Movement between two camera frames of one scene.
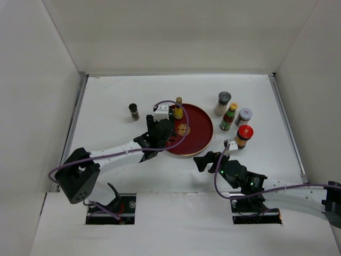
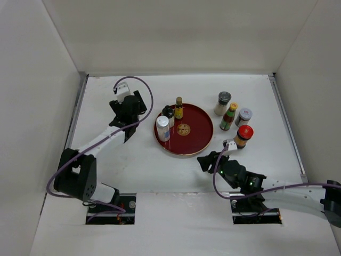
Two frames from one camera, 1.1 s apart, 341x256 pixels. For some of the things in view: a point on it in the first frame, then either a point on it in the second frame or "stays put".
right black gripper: [202, 162] stays put
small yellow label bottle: [178, 111] stays put
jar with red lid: [244, 133] stays put
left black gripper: [151, 122] to [117, 106]
